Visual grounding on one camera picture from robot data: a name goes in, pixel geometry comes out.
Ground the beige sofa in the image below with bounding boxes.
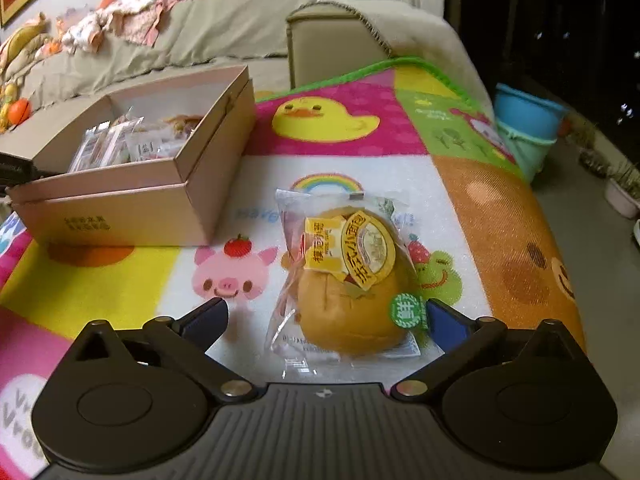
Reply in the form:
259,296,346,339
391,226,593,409
0,0,451,136

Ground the orange toy ball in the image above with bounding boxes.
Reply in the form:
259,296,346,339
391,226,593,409
7,98,34,126

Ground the green plastic bucket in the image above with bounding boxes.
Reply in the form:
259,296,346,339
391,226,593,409
497,124,557,184

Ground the banana plush toy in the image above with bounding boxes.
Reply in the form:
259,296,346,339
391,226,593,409
0,14,52,69

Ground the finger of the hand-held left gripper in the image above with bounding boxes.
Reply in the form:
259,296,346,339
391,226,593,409
0,155,58,187

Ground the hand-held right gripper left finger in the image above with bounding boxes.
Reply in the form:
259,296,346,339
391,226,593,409
70,297,256,403

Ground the brown cardboard box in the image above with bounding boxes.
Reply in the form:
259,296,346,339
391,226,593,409
4,65,257,249

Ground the dry potted plant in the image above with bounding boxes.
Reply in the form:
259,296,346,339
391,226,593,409
577,122,618,178

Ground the long clear snack packet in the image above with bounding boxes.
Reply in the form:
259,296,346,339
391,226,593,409
69,114,142,173

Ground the beige throw blanket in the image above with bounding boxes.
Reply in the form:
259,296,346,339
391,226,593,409
287,0,497,122

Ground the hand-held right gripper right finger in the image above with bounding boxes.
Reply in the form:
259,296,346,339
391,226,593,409
390,299,576,403

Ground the colourful cartoon play mat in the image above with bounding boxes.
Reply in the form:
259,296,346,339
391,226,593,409
0,56,589,461

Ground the pile of pink clothes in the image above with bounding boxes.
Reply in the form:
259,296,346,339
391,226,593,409
56,0,194,54

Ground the blue plastic bucket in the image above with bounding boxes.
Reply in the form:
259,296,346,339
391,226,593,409
494,83,569,140

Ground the white plant pot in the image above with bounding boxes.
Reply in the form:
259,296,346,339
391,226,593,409
604,176,640,219

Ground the yellow label bread packet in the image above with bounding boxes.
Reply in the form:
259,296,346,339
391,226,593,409
264,189,430,378

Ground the yellow toy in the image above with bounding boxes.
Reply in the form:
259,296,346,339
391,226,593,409
0,81,19,128

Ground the round bread packet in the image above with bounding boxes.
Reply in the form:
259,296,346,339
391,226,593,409
164,114,207,137

